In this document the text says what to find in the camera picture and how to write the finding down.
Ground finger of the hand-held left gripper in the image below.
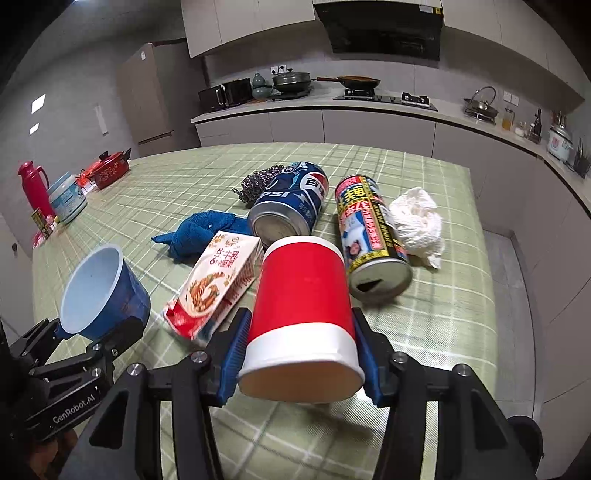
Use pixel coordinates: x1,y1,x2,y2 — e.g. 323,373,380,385
28,316,145,386
8,318,65,365

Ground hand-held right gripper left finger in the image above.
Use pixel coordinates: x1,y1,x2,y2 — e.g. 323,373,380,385
69,307,252,480

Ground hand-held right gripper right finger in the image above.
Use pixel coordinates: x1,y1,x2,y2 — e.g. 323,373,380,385
351,308,539,480

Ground blue paper bowl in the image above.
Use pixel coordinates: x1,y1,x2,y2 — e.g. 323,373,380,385
60,244,151,340

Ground white and red carton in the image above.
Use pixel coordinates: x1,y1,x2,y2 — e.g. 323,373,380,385
165,230,264,348

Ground red paper cup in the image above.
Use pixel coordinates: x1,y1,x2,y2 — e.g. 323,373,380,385
236,235,366,404

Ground yellow and red can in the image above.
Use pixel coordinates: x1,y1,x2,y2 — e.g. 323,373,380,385
335,174,413,303

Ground white paper towel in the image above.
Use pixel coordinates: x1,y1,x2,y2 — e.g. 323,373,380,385
388,187,446,269

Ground blue soda can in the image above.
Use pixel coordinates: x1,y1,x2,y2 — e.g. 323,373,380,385
248,161,329,245

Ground steel wool scrubber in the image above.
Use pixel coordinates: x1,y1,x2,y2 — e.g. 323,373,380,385
232,165,284,204

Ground person's left hand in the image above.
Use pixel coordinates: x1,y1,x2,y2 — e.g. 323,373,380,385
28,431,79,480

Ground small yellow and black box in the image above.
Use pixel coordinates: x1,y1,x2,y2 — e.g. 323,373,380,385
31,209,56,238

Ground white and blue jar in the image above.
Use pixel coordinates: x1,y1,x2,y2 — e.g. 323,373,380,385
47,172,88,225

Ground red thermos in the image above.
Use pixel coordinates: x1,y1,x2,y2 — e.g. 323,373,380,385
17,161,56,220

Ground table with green plaid tablecloth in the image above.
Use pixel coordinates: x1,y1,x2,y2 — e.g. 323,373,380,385
31,142,509,480

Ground red pot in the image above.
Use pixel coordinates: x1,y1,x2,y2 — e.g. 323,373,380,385
83,148,132,190

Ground beige refrigerator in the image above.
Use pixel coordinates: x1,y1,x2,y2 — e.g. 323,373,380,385
115,42,201,158

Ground black toaster oven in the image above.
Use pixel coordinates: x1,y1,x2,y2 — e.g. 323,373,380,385
198,78,254,112

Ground black gas stove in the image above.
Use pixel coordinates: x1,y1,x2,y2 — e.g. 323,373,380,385
332,90,438,112

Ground metal kettle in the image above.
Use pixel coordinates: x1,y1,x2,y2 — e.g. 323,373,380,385
463,86,499,120

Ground grey pot with lid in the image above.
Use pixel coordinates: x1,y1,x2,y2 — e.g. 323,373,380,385
271,68,317,95

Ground black utensil holder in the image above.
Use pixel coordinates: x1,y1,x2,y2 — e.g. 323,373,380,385
571,143,591,178

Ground white rice cooker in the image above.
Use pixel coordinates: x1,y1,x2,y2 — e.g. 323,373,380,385
548,115,575,160

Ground beige upper cabinets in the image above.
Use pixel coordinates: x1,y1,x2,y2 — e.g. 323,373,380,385
180,0,587,100

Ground black range hood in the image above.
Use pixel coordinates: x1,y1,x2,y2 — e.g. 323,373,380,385
313,0,444,62

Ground wok with handle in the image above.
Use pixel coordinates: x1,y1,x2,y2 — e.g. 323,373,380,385
316,75,382,92

